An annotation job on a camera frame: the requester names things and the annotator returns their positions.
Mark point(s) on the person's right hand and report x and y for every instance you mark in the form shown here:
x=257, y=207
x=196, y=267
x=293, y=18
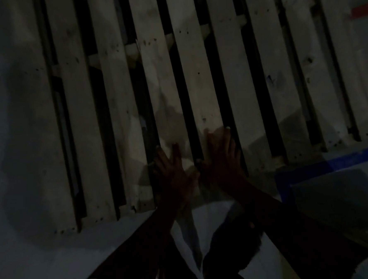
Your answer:
x=223, y=169

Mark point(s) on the person's left hand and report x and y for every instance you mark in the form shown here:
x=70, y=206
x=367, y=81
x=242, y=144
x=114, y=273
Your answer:
x=174, y=183

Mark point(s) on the person's right little finger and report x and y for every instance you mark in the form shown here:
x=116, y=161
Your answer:
x=240, y=161

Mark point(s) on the person's left thumb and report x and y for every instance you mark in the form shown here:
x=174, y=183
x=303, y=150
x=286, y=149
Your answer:
x=193, y=177

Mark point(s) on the person's right middle finger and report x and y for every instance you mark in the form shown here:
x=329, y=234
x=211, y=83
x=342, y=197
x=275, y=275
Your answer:
x=226, y=140

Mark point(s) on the person's right thumb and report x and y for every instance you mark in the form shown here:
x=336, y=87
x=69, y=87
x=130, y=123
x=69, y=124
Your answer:
x=201, y=165

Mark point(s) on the person's left middle finger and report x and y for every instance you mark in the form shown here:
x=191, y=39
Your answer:
x=162, y=157

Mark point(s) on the person's left forearm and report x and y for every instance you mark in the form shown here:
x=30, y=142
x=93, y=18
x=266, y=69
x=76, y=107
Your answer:
x=137, y=243

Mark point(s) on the person's right forearm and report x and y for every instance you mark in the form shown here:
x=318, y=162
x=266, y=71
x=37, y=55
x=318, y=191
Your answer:
x=295, y=230

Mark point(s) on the wooden slatted pallet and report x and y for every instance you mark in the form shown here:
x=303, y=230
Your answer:
x=199, y=81

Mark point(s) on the person's right leg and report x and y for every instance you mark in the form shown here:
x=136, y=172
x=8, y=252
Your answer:
x=231, y=250

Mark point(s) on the blue floor tape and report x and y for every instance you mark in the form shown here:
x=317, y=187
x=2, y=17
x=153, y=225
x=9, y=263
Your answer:
x=325, y=165

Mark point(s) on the red tape strip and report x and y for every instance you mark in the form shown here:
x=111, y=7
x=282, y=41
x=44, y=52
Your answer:
x=362, y=10

